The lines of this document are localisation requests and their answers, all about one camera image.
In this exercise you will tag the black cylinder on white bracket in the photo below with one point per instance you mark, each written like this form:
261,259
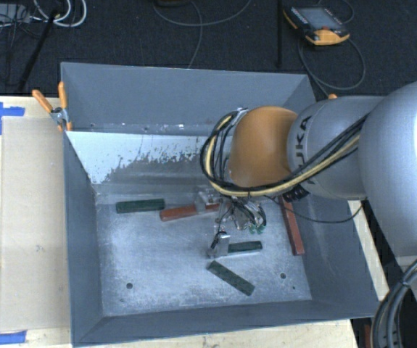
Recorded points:
296,194

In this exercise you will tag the dark green flat block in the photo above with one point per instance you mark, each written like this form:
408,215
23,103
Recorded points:
245,247
140,206
231,278

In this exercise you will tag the red-brown flat block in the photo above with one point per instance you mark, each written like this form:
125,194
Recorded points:
293,230
179,212

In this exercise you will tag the grey metal bin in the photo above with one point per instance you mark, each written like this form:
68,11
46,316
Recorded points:
157,252

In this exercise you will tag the pale cardboard board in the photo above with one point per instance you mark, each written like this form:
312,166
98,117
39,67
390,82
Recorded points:
30,212

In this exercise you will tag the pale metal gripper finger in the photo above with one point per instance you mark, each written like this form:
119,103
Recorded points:
222,245
205,201

